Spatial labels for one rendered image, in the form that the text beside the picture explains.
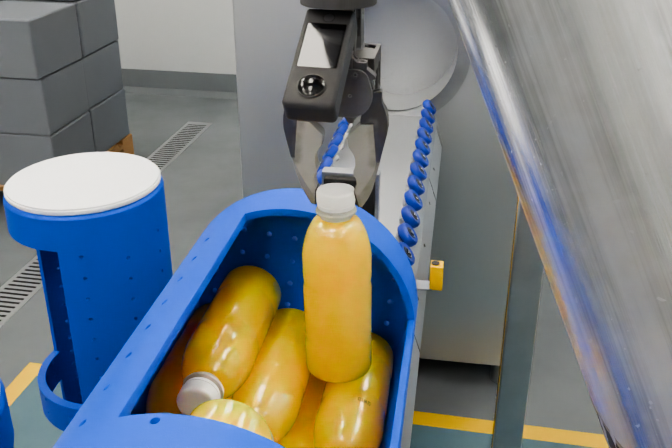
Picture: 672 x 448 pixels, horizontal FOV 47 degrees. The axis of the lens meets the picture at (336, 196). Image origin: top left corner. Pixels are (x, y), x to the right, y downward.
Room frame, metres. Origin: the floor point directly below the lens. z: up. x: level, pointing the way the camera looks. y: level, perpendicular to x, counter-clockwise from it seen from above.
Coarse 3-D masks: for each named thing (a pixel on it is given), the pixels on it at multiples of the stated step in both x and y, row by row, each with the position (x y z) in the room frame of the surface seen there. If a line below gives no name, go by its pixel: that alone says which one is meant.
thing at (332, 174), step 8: (328, 168) 1.26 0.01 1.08; (336, 168) 1.26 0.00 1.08; (344, 168) 1.26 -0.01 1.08; (352, 168) 1.26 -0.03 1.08; (328, 176) 1.24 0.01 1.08; (336, 176) 1.24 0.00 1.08; (344, 176) 1.24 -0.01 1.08; (352, 176) 1.24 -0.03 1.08; (376, 176) 1.23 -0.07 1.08; (352, 184) 1.22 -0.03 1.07; (376, 184) 1.23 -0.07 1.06; (376, 192) 1.23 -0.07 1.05; (368, 200) 1.22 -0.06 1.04; (376, 200) 1.23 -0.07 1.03; (368, 208) 1.22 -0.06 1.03; (376, 208) 1.23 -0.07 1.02; (376, 216) 1.23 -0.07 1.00
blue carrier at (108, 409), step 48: (288, 192) 0.81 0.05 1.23; (240, 240) 0.83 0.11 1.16; (288, 240) 0.82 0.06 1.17; (384, 240) 0.78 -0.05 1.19; (192, 288) 0.62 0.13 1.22; (288, 288) 0.82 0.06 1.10; (384, 288) 0.80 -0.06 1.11; (144, 336) 0.56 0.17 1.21; (384, 336) 0.80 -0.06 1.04; (144, 384) 0.48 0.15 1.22; (96, 432) 0.43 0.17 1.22; (144, 432) 0.42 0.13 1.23; (192, 432) 0.42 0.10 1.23; (240, 432) 0.42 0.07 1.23; (384, 432) 0.65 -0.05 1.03
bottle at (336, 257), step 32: (320, 224) 0.69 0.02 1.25; (352, 224) 0.69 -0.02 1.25; (320, 256) 0.68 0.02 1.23; (352, 256) 0.68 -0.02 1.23; (320, 288) 0.67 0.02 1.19; (352, 288) 0.67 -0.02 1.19; (320, 320) 0.67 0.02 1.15; (352, 320) 0.67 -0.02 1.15; (320, 352) 0.67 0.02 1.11; (352, 352) 0.67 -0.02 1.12
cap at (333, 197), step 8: (328, 184) 0.72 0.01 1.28; (336, 184) 0.72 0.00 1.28; (344, 184) 0.72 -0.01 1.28; (320, 192) 0.70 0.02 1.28; (328, 192) 0.70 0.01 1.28; (336, 192) 0.70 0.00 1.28; (344, 192) 0.70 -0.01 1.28; (352, 192) 0.70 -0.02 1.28; (320, 200) 0.70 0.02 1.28; (328, 200) 0.69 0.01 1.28; (336, 200) 0.69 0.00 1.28; (344, 200) 0.69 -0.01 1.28; (352, 200) 0.70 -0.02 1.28; (320, 208) 0.70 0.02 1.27; (328, 208) 0.69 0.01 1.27; (336, 208) 0.69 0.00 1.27; (344, 208) 0.69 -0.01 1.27; (352, 208) 0.70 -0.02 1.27
